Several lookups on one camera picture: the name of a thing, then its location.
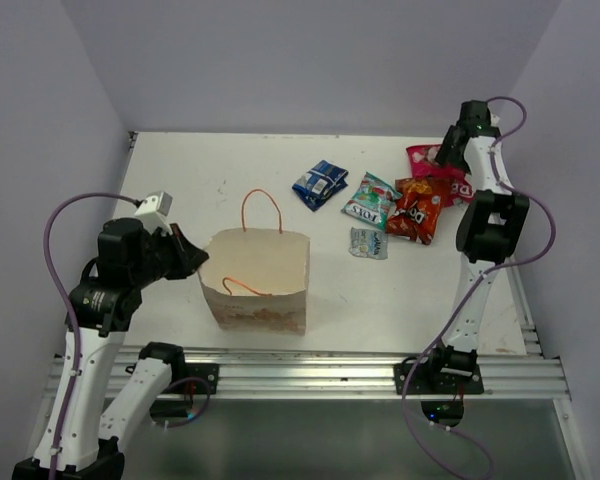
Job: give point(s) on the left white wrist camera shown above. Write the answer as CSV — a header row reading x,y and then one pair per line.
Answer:
x,y
153,211

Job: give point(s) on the blue snack packet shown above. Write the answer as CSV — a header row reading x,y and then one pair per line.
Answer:
x,y
319,184

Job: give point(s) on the green Fox's candy bag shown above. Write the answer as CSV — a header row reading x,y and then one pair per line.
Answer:
x,y
372,201

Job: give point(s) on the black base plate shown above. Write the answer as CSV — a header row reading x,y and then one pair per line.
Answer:
x,y
415,380
195,379

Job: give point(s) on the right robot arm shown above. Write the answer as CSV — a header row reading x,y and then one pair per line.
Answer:
x,y
487,236

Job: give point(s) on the pink snack bag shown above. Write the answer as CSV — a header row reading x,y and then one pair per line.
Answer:
x,y
422,163

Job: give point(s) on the small silver snack packet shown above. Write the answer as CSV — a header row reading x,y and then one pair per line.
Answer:
x,y
368,244

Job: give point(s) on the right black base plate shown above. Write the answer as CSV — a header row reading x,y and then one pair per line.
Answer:
x,y
415,380

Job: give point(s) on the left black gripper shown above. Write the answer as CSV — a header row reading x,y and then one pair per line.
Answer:
x,y
188,255

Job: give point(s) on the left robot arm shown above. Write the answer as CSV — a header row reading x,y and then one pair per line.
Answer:
x,y
86,437

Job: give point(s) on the aluminium mounting rail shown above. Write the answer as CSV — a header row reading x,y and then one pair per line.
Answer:
x,y
258,374

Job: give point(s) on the orange Doritos chip bag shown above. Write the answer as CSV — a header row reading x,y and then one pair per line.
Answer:
x,y
417,211

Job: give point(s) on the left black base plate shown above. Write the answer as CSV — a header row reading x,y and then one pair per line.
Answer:
x,y
195,379

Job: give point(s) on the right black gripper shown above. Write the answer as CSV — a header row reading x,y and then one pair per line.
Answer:
x,y
446,152

